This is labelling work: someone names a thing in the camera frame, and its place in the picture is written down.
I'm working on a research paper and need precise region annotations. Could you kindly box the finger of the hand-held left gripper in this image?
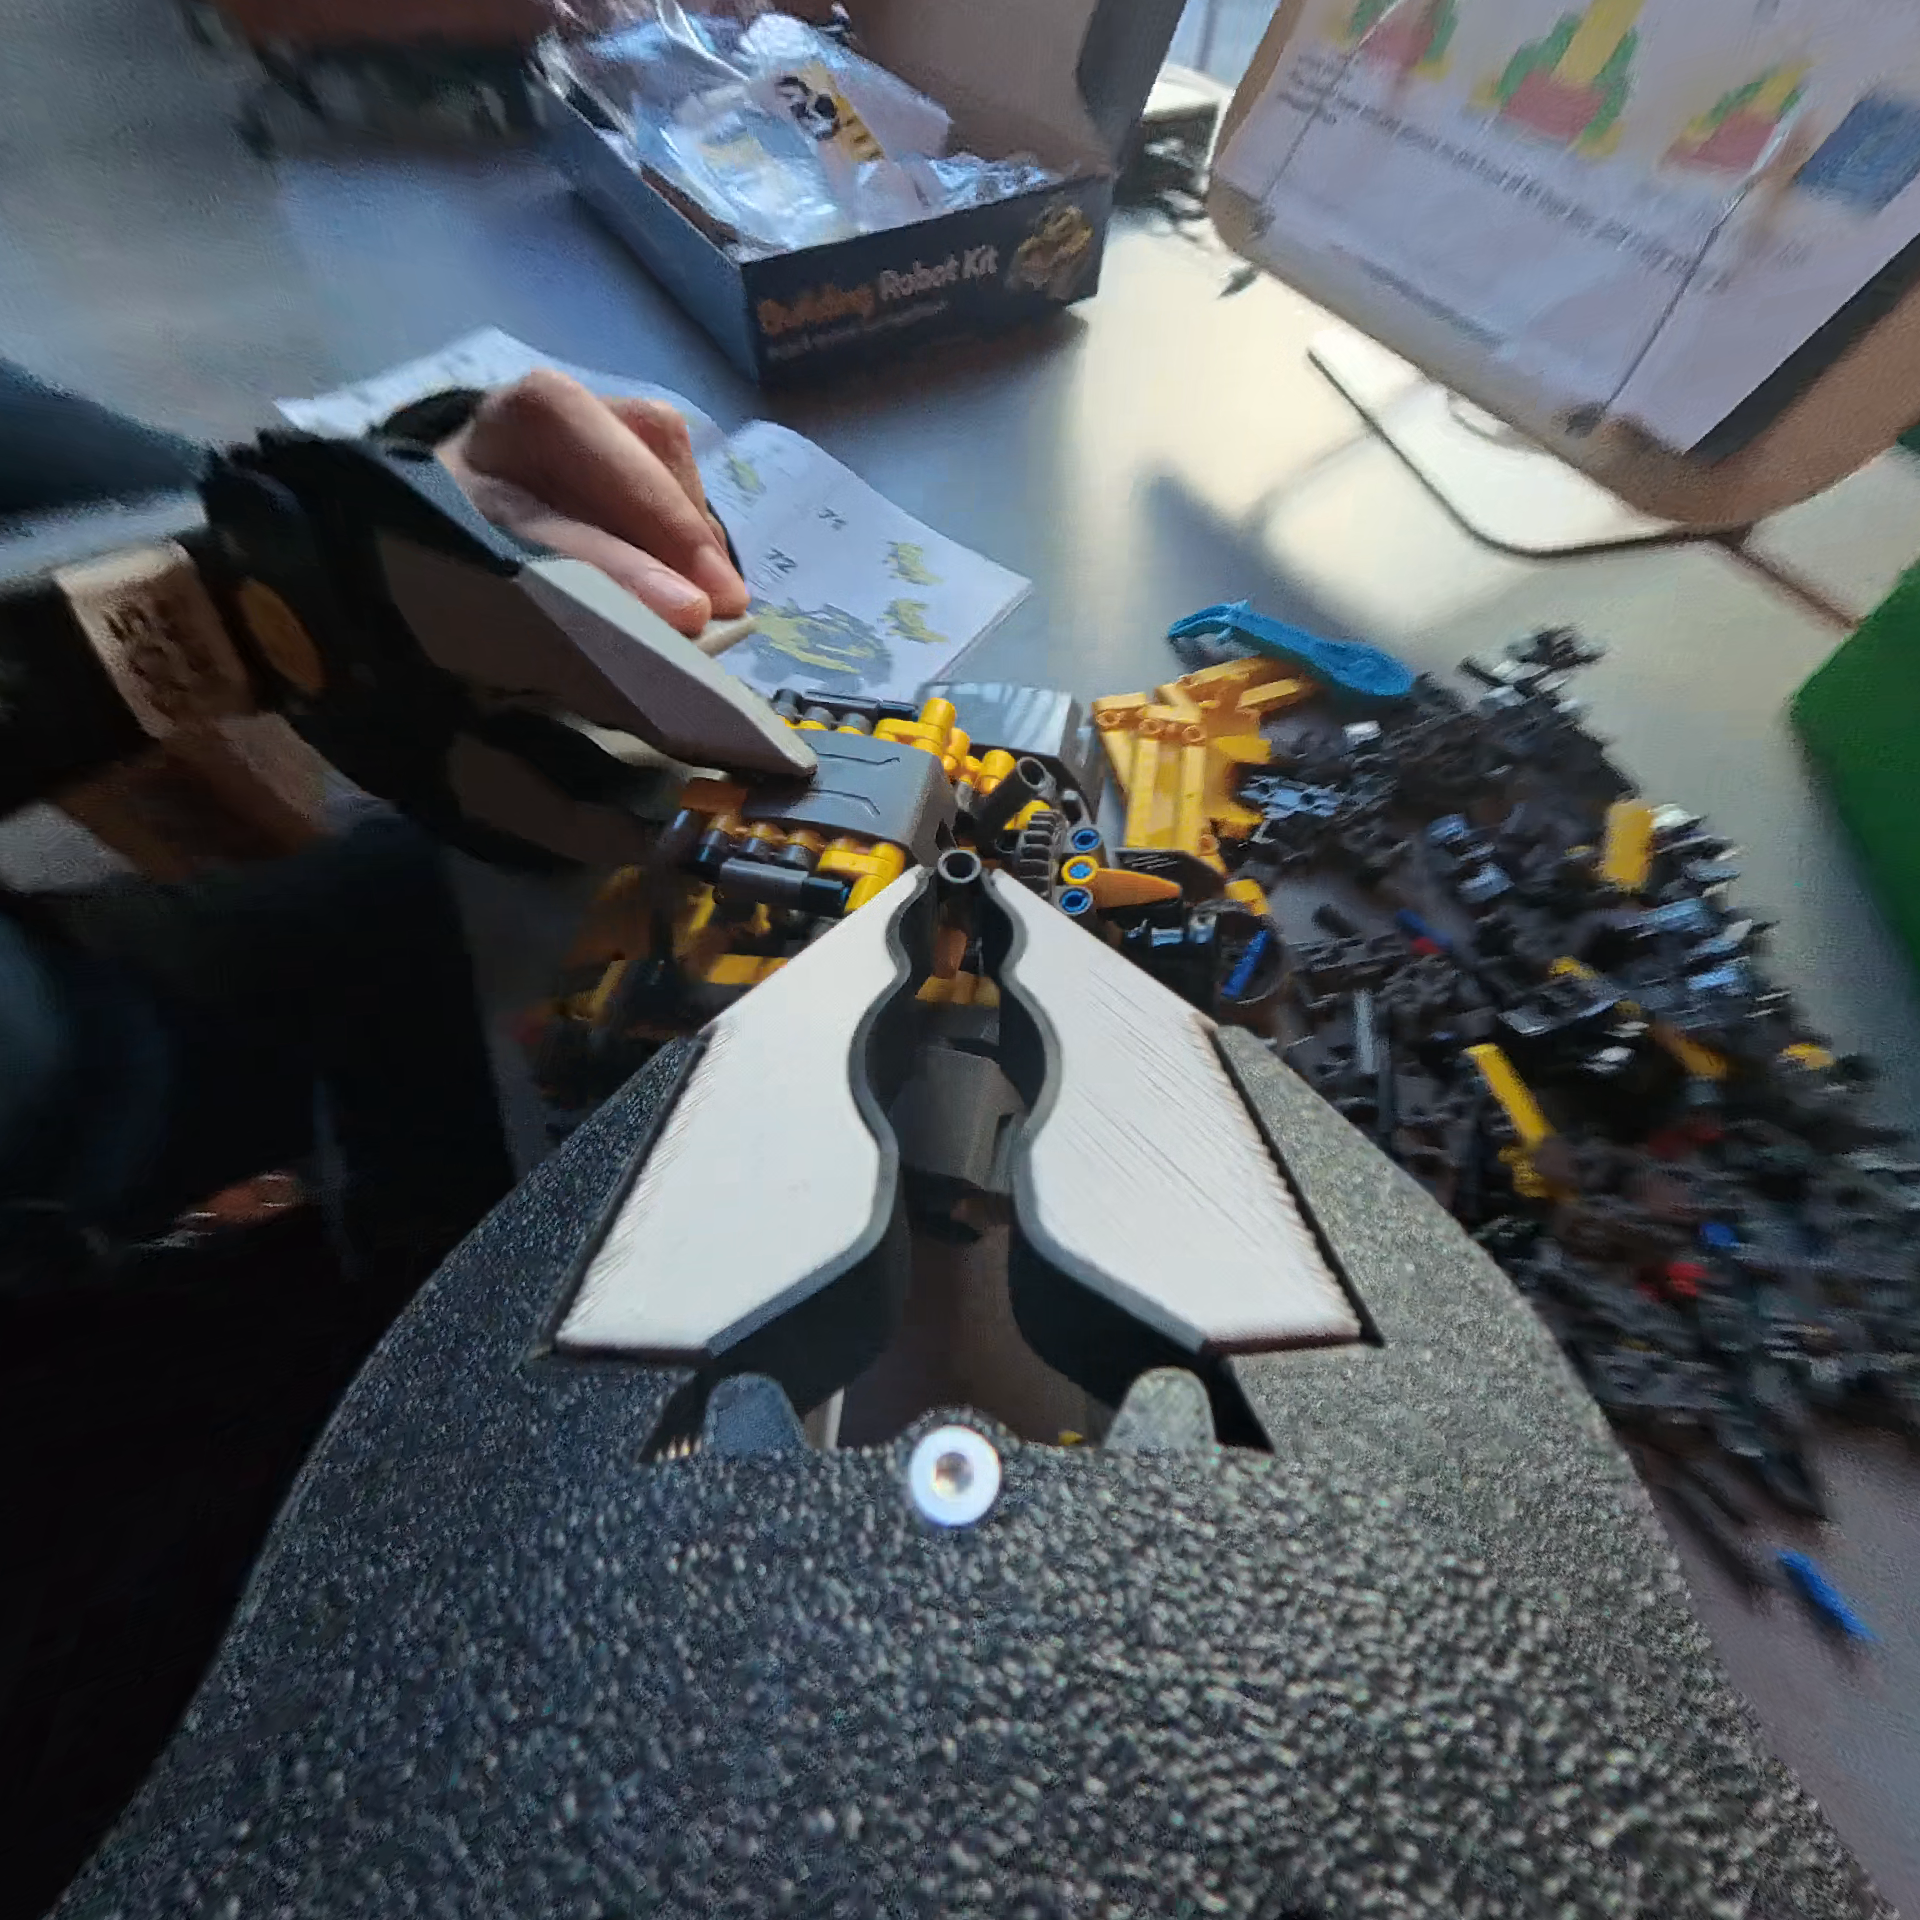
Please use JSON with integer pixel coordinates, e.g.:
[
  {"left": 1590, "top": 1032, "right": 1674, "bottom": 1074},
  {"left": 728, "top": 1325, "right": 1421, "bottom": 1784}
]
[
  {"left": 374, "top": 533, "right": 822, "bottom": 781},
  {"left": 560, "top": 717, "right": 733, "bottom": 824}
]

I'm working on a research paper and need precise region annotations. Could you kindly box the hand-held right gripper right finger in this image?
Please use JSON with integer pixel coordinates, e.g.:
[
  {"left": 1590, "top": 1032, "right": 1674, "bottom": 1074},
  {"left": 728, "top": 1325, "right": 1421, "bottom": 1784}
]
[{"left": 982, "top": 867, "right": 1368, "bottom": 1355}]

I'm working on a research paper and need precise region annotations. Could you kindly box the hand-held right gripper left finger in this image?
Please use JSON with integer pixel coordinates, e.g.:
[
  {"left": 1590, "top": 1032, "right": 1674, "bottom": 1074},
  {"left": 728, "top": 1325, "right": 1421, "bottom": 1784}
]
[{"left": 551, "top": 865, "right": 931, "bottom": 1362}]

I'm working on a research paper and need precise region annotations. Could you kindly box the yellow black toy brick vehicle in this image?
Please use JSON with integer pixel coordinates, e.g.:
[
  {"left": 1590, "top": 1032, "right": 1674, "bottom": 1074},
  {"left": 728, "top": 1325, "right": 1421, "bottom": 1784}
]
[{"left": 518, "top": 677, "right": 1201, "bottom": 1110}]

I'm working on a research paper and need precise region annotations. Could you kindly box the person's left forearm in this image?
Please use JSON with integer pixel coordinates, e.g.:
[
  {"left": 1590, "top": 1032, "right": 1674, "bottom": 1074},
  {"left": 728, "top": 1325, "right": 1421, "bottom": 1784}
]
[{"left": 0, "top": 356, "right": 213, "bottom": 517}]

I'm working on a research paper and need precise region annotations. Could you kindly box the person's left hand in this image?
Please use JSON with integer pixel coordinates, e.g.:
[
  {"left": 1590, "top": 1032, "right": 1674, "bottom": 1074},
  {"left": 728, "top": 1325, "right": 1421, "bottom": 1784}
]
[{"left": 431, "top": 367, "right": 752, "bottom": 640}]

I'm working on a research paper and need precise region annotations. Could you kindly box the paper instruction booklet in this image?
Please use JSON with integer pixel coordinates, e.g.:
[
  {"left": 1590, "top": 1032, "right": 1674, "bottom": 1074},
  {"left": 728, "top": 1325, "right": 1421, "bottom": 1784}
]
[{"left": 273, "top": 326, "right": 1034, "bottom": 707}]

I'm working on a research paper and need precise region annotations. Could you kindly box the pile of black toy bricks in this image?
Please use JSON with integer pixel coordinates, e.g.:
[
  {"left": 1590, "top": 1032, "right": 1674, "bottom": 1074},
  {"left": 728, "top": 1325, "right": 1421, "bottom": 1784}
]
[{"left": 1141, "top": 627, "right": 1890, "bottom": 1575}]

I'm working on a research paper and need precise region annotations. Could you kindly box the toy kit cardboard box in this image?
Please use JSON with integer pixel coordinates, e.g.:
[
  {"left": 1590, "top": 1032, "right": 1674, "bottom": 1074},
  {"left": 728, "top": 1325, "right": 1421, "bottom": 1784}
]
[{"left": 533, "top": 0, "right": 1187, "bottom": 380}]

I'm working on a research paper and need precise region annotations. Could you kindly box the teal brick separator tool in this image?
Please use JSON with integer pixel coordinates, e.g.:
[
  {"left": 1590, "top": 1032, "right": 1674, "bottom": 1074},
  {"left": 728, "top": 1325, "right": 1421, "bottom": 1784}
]
[{"left": 1166, "top": 600, "right": 1415, "bottom": 705}]

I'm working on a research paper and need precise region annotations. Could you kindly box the clear plastic bag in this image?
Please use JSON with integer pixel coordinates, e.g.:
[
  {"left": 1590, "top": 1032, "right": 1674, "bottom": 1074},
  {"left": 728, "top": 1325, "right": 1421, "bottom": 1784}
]
[{"left": 539, "top": 15, "right": 1058, "bottom": 250}]

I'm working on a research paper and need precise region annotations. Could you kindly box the blue toy pin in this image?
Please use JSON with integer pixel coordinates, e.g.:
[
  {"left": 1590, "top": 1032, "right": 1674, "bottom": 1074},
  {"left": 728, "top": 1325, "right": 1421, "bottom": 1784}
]
[{"left": 1775, "top": 1550, "right": 1875, "bottom": 1643}]

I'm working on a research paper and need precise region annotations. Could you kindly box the green plastic bin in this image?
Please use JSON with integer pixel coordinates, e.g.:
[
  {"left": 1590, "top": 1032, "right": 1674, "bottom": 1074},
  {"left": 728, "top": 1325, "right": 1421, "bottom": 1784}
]
[{"left": 1791, "top": 561, "right": 1920, "bottom": 934}]

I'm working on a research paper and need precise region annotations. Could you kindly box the monitor showing building instructions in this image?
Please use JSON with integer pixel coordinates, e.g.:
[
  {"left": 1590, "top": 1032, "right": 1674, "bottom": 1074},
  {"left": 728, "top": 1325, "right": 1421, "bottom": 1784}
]
[{"left": 1207, "top": 0, "right": 1920, "bottom": 558}]

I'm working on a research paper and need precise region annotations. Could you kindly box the yellow toy frame piece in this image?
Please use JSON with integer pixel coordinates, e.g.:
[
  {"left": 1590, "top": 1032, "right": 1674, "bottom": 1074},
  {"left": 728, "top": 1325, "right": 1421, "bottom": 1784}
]
[{"left": 1089, "top": 657, "right": 1322, "bottom": 849}]

